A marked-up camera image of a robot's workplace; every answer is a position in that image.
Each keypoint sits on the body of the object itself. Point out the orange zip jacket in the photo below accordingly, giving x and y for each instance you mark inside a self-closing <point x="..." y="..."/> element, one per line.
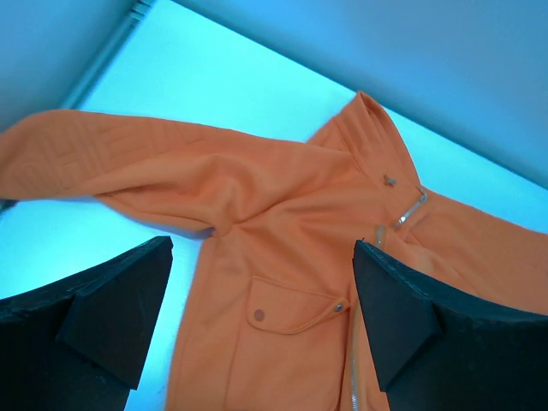
<point x="272" y="320"/>

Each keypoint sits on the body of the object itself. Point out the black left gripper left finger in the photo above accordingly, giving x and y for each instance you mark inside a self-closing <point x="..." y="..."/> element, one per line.
<point x="81" y="342"/>

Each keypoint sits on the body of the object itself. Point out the aluminium left side rail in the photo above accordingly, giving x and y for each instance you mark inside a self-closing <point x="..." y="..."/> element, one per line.
<point x="97" y="67"/>

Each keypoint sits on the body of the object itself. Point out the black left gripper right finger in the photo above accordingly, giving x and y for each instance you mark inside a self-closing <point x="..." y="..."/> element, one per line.
<point x="435" y="347"/>

